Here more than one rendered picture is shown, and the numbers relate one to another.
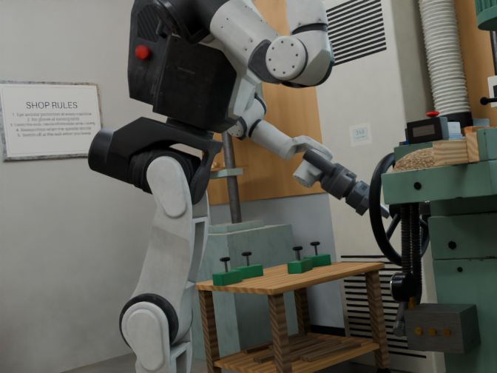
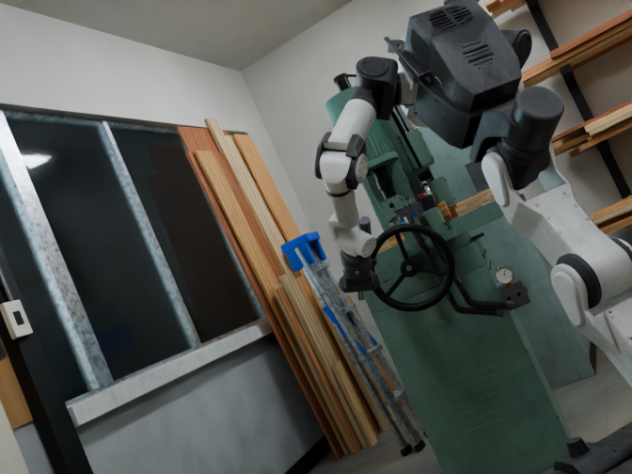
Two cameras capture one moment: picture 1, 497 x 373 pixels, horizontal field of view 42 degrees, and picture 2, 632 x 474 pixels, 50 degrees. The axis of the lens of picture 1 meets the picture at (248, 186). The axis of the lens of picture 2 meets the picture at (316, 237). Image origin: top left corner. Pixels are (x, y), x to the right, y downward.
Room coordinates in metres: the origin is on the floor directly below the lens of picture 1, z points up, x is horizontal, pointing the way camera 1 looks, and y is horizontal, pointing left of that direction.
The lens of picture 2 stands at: (2.90, 1.48, 0.84)
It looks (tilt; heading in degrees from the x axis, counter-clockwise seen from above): 5 degrees up; 242
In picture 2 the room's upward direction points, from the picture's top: 24 degrees counter-clockwise
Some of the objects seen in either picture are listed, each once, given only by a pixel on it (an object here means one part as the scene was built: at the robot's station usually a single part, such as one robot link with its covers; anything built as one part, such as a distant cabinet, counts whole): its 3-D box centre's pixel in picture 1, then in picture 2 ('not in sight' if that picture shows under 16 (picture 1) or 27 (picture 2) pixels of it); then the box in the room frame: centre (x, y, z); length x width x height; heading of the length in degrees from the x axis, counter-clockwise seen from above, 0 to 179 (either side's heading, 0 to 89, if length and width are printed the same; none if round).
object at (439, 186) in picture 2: not in sight; (439, 194); (1.18, -0.66, 1.02); 0.09 x 0.07 x 0.12; 138
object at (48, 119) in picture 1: (53, 119); not in sight; (3.89, 1.11, 1.48); 0.64 x 0.02 x 0.46; 130
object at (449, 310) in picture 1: (440, 327); (514, 293); (1.32, -0.35, 0.58); 0.12 x 0.08 x 0.08; 48
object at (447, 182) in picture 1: (475, 177); (432, 238); (1.43, -0.50, 0.87); 0.61 x 0.30 x 0.06; 138
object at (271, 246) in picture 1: (237, 214); not in sight; (3.74, 0.08, 0.79); 0.62 x 0.48 x 1.58; 40
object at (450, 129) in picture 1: (430, 130); (417, 207); (1.48, -0.43, 0.99); 0.13 x 0.11 x 0.06; 138
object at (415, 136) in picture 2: not in sight; (418, 150); (1.16, -0.69, 1.23); 0.09 x 0.08 x 0.15; 48
